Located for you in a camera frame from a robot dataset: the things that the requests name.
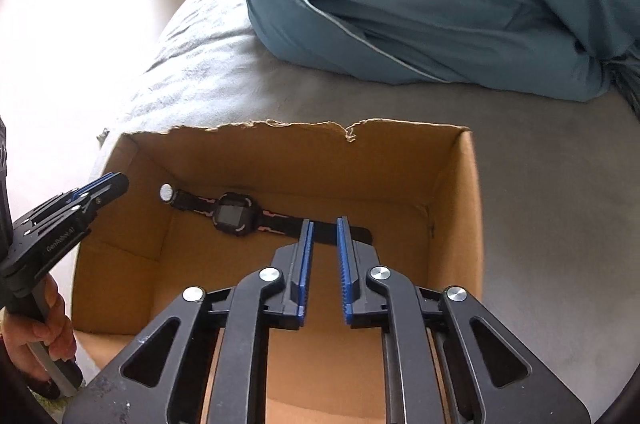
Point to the person's left hand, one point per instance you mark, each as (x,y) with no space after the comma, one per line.
(25,344)

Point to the teal duvet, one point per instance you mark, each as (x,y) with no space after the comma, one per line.
(450,3)

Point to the brown cardboard box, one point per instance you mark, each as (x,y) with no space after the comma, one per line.
(300,163)

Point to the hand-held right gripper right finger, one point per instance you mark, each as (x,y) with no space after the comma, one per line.
(345,264)

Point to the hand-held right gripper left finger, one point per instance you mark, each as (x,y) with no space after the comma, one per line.
(305,264)

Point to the black tool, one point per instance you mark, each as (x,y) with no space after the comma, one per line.
(232,211)

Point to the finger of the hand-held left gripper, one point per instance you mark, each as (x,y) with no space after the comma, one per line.
(87,186)
(114,190)

